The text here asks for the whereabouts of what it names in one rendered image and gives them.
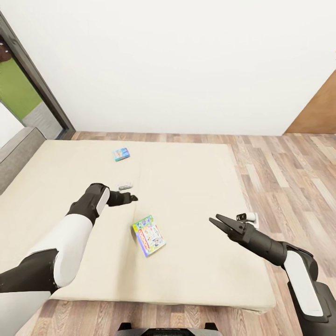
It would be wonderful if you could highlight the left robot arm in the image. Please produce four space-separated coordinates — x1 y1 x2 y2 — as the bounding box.
0 182 138 336

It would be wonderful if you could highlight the board game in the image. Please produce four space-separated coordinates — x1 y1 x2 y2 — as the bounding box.
133 215 166 257
112 147 130 161

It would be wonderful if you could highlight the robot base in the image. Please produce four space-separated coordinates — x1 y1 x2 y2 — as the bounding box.
113 322 223 336

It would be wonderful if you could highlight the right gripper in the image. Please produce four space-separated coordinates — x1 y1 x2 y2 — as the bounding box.
209 214 271 257

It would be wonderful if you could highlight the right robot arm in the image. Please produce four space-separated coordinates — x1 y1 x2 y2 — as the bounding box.
209 212 336 336

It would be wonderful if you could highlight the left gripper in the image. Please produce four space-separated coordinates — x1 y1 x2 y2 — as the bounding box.
108 192 138 207

